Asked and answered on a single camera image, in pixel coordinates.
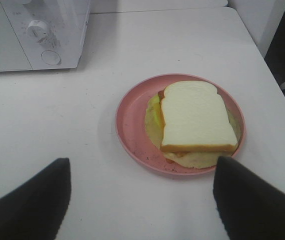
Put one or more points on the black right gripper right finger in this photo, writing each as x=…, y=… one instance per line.
x=249, y=207

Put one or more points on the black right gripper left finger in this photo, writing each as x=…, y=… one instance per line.
x=35, y=210

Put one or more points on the white bread sandwich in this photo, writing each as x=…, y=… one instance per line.
x=190, y=124

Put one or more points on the pink round plate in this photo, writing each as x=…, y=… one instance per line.
x=130, y=124

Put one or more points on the round microwave door button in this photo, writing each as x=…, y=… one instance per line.
x=50, y=57

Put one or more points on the white microwave oven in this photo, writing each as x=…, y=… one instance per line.
x=67, y=20

